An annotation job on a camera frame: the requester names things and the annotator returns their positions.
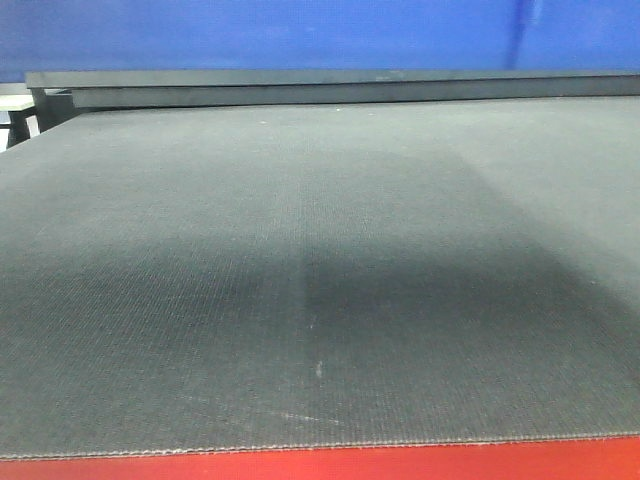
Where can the large blue plastic bin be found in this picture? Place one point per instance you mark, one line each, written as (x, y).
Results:
(452, 35)

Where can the dark green conveyor belt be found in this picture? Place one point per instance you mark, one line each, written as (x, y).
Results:
(221, 279)

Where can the black conveyor side frame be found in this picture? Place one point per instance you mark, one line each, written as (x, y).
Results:
(134, 89)

